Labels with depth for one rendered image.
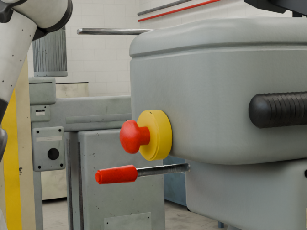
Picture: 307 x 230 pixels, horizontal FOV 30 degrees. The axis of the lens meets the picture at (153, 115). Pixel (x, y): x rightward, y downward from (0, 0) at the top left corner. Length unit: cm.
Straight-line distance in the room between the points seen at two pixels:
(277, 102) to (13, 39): 53
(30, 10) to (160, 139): 41
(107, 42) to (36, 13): 949
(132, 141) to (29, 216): 183
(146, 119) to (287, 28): 19
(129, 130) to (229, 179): 16
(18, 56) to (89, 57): 934
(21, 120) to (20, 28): 144
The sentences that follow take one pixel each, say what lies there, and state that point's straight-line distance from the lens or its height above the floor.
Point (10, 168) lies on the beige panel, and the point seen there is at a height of 150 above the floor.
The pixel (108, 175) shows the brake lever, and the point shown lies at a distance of 76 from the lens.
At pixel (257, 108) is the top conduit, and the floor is 179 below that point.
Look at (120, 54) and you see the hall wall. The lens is 1055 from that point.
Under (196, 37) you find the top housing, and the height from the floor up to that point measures 187.
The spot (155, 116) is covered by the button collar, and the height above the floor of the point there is 178.
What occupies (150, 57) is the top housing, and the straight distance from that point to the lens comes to 71.
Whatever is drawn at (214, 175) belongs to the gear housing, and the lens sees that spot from 77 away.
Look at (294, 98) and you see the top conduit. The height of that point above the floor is 180.
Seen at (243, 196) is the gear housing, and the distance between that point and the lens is 72.
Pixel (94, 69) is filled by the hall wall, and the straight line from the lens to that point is 1034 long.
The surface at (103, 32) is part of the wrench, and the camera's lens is 77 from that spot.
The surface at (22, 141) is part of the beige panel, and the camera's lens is 241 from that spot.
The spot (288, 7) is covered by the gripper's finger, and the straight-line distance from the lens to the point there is 81.
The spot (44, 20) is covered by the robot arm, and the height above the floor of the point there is 194.
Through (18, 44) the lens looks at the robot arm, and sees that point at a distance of 98.
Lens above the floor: 182
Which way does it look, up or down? 3 degrees down
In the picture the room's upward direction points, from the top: 2 degrees counter-clockwise
